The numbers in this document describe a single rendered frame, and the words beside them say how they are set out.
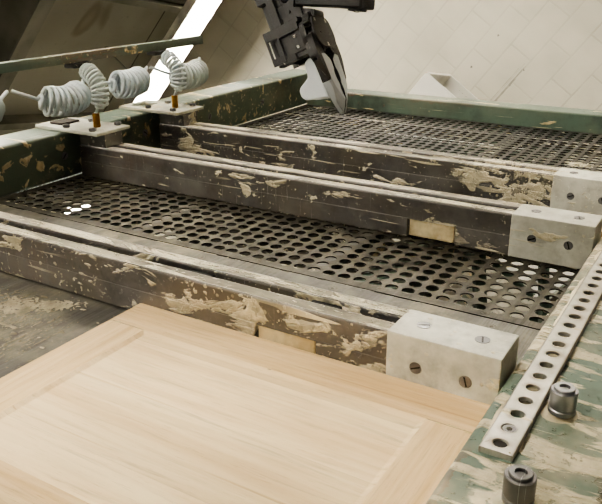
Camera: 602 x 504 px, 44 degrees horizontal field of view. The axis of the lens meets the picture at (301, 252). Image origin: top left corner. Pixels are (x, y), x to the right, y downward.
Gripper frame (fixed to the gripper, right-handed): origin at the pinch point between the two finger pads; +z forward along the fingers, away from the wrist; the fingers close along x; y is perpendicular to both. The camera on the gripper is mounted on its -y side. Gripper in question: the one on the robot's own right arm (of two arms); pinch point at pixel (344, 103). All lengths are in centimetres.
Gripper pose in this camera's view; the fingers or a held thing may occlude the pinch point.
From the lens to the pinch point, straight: 113.0
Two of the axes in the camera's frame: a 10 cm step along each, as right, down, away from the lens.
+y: -8.4, 2.9, 4.6
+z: 3.5, 9.4, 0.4
